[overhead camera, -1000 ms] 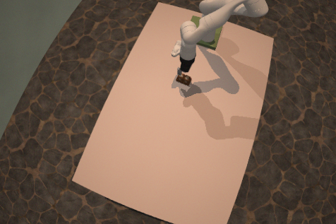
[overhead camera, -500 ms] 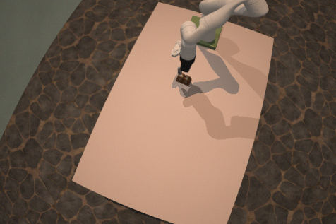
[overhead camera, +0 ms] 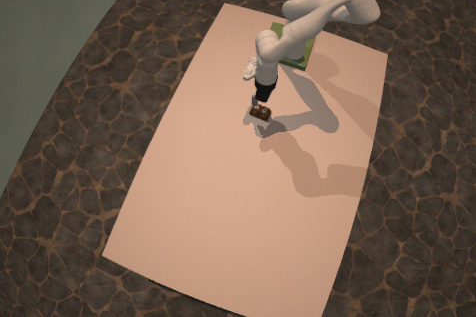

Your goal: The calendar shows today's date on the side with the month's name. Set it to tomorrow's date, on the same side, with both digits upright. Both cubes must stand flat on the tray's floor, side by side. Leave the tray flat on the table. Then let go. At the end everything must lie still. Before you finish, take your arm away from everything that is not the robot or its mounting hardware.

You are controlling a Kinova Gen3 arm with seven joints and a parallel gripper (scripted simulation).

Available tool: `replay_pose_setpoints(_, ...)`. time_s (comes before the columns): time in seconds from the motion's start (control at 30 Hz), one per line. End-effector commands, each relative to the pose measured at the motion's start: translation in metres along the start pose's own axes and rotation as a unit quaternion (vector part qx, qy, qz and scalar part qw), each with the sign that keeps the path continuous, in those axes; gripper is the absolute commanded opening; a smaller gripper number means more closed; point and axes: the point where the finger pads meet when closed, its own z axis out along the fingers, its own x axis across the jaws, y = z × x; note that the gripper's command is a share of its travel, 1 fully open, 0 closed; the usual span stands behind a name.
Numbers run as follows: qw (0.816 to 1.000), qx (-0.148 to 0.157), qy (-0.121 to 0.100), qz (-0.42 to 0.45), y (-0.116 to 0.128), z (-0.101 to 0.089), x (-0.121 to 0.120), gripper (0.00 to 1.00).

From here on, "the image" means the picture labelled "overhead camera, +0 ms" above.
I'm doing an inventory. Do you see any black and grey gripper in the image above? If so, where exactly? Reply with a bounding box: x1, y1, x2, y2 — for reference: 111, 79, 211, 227
243, 57, 278, 107

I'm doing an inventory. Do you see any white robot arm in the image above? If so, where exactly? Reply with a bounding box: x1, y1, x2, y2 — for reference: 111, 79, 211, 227
255, 0, 381, 77

